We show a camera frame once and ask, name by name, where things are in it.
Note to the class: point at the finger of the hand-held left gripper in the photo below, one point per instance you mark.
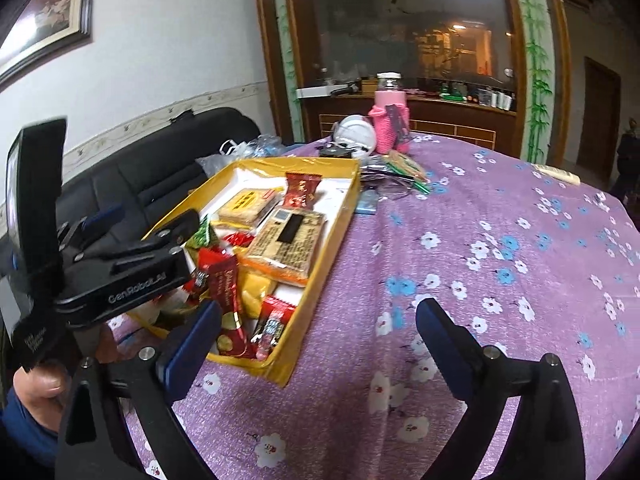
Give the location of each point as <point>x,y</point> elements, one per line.
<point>100,220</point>
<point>170,232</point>

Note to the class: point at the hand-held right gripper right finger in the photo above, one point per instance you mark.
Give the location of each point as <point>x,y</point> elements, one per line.
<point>445,350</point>

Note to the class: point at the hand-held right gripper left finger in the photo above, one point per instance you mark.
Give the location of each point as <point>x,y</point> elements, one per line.
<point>192,347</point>

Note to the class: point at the green yellow snack packet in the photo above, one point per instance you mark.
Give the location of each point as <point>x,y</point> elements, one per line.
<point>207,236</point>

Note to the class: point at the maroon snack packet gold circle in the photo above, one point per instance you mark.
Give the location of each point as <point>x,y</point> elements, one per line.
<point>227,285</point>

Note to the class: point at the orange edged cracker packet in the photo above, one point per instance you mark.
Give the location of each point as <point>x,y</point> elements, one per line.
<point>290,250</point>

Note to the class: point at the yellow cardboard box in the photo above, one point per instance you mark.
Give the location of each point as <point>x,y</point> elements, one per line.
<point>320,280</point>

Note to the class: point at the person's left forearm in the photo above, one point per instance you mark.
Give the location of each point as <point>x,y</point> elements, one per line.
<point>25,435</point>

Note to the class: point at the person's left hand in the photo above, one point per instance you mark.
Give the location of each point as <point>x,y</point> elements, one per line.
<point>42,385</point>

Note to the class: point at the black sofa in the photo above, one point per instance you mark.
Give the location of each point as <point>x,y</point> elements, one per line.
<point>150,160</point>

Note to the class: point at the yellow cracker packet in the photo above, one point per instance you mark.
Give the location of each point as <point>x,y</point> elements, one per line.
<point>247,207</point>

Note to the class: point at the white face mask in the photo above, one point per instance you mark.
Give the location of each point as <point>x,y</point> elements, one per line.
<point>231,146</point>

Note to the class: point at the clear plastic bag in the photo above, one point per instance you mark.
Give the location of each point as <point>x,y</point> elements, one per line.
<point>255,149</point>

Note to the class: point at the purple floral tablecloth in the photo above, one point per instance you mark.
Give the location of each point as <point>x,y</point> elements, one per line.
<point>450,220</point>

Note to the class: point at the small blue packet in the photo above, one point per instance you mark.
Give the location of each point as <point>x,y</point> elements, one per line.
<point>367,205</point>

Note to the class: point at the eyeglasses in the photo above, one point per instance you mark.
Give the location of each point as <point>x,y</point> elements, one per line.
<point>380,180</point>

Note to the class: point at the green wrapped biscuit pack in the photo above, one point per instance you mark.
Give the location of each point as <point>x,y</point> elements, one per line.
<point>405,165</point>

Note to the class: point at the white long box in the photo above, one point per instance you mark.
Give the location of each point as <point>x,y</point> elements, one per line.
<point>312,91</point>

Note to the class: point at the bamboo painted pillar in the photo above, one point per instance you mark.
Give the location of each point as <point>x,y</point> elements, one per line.
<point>535,60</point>
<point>285,60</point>

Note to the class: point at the cream tube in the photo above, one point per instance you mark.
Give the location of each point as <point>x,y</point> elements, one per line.
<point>555,173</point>

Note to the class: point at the white round lid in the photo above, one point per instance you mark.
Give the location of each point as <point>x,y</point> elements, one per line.
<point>355,132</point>

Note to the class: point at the wooden counter cabinet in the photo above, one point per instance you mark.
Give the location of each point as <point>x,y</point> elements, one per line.
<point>450,120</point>

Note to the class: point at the pink sleeved glass jar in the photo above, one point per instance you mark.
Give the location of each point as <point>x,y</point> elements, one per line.
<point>387,120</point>

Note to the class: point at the green tray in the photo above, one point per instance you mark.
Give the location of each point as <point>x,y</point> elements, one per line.
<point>452,96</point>

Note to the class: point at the white cup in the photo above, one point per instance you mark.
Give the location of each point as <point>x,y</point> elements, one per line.
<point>497,101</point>
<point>508,101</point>

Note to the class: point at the wooden door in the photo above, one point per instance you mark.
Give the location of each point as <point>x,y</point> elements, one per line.
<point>597,120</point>

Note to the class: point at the glass partition window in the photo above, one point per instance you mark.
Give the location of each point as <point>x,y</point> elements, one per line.
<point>375,20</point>

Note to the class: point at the framed wall picture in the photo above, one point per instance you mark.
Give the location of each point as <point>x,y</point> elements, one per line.
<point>55,0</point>

